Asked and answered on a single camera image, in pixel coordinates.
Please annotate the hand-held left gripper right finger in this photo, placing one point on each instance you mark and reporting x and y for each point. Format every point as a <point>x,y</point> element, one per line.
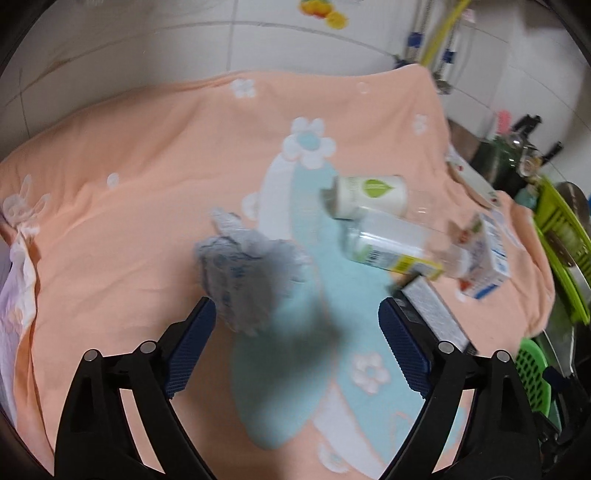
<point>404,346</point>

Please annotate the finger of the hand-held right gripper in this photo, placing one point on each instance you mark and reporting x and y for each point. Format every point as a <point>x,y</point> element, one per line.
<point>557,378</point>

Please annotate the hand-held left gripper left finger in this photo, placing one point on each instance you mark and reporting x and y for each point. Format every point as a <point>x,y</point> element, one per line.
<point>191,346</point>

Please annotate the green plastic basket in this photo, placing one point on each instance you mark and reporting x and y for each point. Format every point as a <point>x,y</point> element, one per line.
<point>531,369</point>

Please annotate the silver plastic bag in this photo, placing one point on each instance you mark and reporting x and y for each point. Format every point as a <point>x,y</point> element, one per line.
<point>244,272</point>

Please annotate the clear plastic bottle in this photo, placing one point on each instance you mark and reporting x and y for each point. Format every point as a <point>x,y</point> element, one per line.
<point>383,244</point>

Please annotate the blue and white milk carton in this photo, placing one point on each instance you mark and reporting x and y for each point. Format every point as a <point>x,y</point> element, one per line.
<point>494,258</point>

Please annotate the white bottle green leaf label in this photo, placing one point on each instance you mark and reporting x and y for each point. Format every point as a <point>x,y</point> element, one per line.
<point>369,194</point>

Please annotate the peach floral towel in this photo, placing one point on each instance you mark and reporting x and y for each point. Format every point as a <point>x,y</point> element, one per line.
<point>138,230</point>

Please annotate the green dish rack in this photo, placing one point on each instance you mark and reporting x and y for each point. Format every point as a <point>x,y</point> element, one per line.
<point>554,230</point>

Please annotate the white cloth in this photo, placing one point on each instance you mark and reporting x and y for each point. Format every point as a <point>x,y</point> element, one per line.
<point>18,314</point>

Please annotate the white floral plate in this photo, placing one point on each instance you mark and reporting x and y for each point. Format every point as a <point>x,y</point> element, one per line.
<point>475,184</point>

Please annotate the steel bowl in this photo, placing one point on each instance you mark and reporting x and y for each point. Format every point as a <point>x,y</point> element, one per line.
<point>575,198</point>

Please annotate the green glass jar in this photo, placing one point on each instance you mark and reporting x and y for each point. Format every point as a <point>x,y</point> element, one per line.
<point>498,161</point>

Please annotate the pink brush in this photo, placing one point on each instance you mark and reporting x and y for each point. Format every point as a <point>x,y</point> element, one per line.
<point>504,121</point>

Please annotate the steel water pipe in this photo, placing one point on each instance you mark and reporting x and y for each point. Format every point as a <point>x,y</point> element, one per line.
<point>414,37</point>

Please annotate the orange fruit wall sticker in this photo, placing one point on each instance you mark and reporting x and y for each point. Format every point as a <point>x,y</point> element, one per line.
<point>323,11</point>

